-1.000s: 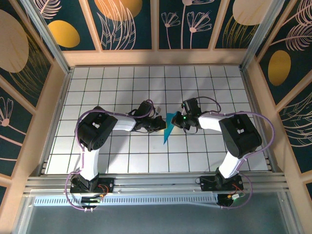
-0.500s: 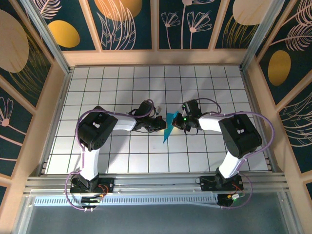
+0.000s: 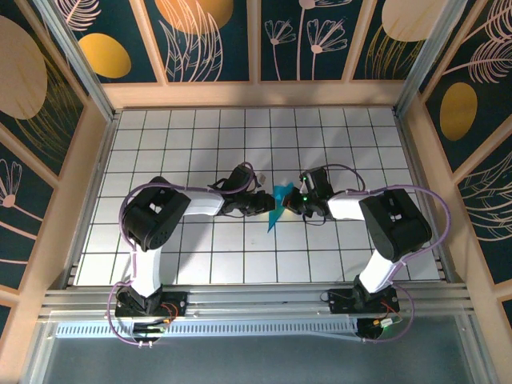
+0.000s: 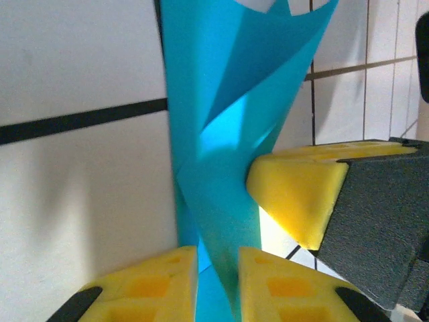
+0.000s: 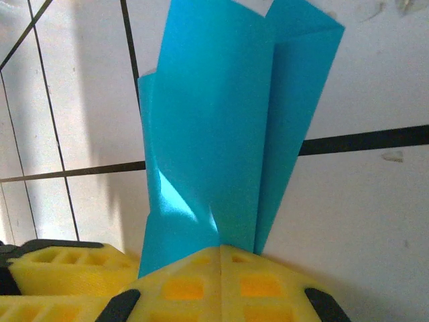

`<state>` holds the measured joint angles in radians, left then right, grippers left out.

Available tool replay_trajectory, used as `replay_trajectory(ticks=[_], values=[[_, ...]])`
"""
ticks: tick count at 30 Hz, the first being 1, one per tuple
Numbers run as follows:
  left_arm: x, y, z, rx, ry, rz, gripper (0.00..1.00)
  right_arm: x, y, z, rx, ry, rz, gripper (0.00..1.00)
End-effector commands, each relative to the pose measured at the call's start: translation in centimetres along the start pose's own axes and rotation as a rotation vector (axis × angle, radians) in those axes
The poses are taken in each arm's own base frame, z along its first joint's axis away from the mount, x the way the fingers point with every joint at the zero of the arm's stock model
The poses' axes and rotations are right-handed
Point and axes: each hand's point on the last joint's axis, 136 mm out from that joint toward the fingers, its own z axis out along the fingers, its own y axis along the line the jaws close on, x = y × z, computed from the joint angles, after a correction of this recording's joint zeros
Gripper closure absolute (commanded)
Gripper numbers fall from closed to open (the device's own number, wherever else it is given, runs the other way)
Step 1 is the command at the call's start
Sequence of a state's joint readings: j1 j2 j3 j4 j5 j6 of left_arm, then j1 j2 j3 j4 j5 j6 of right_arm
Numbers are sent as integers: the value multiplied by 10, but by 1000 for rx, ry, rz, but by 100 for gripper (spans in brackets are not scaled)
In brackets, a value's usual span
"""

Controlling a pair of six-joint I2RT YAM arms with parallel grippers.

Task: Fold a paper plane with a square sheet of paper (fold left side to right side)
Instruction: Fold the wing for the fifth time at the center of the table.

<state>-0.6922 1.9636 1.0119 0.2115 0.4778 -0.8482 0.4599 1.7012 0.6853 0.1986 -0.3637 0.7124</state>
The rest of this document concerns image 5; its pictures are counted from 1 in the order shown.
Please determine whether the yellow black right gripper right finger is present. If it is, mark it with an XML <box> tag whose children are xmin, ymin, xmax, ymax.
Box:
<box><xmin>220</xmin><ymin>246</ymin><xmax>351</xmax><ymax>322</ymax></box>

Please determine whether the blue square paper sheet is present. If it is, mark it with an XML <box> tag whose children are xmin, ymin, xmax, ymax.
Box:
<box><xmin>137</xmin><ymin>0</ymin><xmax>346</xmax><ymax>279</ymax></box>

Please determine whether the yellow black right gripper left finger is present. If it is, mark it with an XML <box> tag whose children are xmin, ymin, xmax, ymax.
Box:
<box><xmin>96</xmin><ymin>246</ymin><xmax>223</xmax><ymax>322</ymax></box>

